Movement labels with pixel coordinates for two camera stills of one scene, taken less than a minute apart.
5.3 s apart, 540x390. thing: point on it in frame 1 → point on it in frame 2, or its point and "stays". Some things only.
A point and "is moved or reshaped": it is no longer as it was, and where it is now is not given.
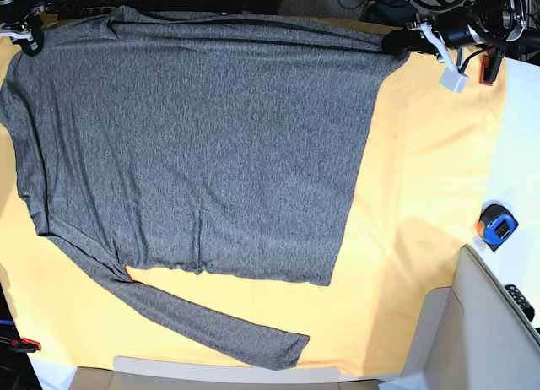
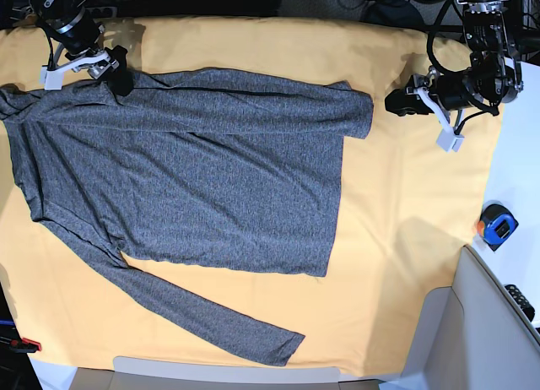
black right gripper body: [409, 39] → [402, 102]
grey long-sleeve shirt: [225, 143] is moved or reshaped
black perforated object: [521, 300] stays
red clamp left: [25, 345] stays
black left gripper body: [36, 26] → [120, 78]
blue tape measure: [496, 224] stays
